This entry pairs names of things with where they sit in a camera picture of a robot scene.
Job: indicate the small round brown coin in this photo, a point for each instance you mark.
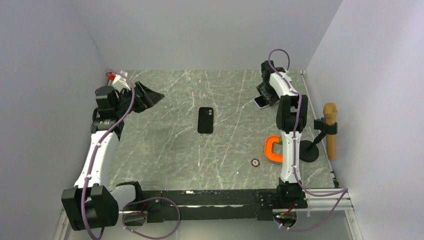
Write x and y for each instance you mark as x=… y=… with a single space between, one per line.
x=255 y=162

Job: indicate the brown microphone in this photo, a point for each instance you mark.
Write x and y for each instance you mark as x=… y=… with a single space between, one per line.
x=330 y=114

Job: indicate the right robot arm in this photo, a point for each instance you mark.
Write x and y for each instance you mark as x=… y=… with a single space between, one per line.
x=291 y=119

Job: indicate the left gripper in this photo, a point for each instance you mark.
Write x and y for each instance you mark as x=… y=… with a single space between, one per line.
x=148 y=99

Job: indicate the orange curved toy track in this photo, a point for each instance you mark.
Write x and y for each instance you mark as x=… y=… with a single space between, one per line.
x=268 y=149

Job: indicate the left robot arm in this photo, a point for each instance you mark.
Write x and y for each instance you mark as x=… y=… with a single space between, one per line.
x=89 y=200

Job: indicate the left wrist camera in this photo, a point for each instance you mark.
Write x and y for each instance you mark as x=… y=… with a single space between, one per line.
x=118 y=81

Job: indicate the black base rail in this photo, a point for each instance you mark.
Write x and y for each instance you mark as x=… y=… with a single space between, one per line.
x=225 y=204

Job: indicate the black phone case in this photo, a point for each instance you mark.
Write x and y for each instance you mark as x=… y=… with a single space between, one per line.
x=205 y=123

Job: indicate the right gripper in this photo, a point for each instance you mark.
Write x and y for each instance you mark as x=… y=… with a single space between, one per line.
x=271 y=98

